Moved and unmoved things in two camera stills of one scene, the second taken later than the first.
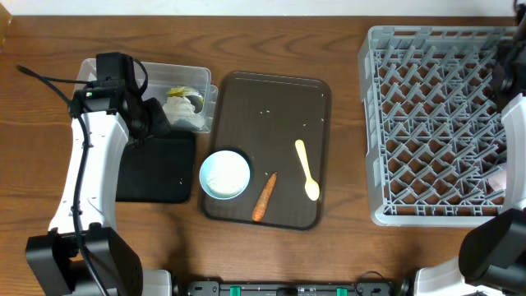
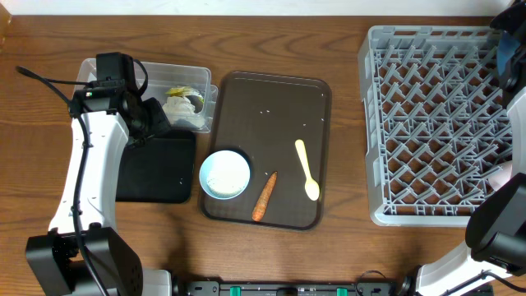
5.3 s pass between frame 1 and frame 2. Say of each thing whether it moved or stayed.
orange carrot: stayed
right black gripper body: moved
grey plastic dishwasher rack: stayed
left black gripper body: stayed
